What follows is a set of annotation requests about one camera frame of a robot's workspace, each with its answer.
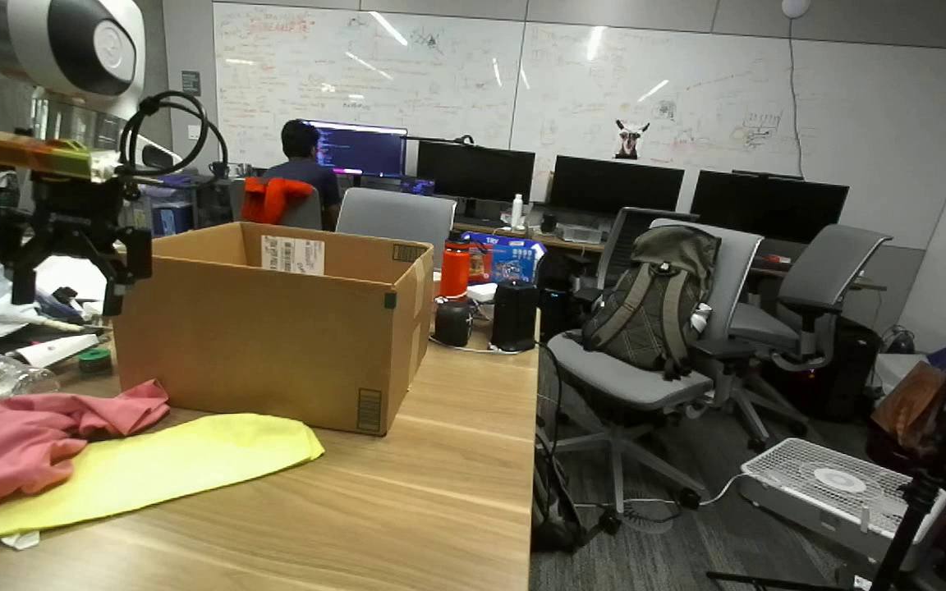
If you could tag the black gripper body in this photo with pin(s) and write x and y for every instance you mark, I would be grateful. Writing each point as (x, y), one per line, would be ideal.
(81, 206)

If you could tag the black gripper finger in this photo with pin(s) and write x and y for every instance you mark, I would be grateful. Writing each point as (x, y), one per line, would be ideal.
(23, 266)
(130, 257)

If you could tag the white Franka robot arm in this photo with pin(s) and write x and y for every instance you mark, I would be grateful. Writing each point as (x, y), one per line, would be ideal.
(57, 43)

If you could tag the brown cardboard box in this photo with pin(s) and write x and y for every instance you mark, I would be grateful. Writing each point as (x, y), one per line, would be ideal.
(276, 338)

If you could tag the white papers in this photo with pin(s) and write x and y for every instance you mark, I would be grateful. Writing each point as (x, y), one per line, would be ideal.
(66, 281)

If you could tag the green tape roll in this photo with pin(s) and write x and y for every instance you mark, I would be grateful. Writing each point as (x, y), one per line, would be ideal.
(92, 357)

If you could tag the red orange jacket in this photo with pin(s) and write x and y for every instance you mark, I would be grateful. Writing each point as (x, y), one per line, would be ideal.
(276, 197)

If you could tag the pink cloth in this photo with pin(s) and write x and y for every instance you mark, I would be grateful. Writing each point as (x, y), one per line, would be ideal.
(13, 444)

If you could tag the person in dark shirt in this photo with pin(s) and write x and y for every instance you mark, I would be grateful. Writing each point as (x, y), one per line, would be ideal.
(301, 150)

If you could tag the yellow cloth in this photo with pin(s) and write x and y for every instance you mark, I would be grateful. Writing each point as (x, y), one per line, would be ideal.
(165, 463)

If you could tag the monitor with blue screen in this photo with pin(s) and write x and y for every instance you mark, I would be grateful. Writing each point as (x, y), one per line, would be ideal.
(370, 152)

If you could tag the light grey office chair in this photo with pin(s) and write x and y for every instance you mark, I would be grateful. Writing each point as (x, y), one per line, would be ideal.
(395, 216)

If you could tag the laptop with purple screen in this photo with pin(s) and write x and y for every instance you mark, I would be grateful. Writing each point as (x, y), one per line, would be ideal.
(416, 186)

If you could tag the red bottle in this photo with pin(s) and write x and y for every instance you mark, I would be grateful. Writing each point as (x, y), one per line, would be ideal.
(453, 270)

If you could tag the black mug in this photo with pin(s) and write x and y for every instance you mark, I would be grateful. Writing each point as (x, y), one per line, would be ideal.
(453, 324)

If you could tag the black computer monitor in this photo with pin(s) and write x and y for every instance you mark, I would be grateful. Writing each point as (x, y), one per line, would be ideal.
(769, 203)
(615, 186)
(479, 170)

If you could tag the blue printed package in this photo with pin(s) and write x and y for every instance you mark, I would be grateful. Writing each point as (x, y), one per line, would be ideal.
(516, 259)

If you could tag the white bottle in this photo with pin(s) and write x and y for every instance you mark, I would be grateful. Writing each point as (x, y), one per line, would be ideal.
(516, 214)

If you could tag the small animal figure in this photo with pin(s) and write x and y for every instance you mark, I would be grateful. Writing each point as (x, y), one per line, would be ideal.
(632, 138)

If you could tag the olive grey backpack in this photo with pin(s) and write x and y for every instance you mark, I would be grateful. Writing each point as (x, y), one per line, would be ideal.
(647, 306)

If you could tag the white round lamp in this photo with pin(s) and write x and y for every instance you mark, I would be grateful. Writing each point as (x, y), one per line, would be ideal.
(797, 4)

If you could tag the white flat device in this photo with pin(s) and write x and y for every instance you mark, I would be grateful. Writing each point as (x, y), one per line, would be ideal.
(822, 480)

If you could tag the brown bag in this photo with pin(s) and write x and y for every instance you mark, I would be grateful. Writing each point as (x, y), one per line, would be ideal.
(910, 410)

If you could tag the black tripod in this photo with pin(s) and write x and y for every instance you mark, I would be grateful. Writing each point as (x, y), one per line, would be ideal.
(901, 546)

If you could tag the large wall whiteboard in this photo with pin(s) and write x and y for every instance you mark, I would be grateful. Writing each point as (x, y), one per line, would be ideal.
(604, 86)

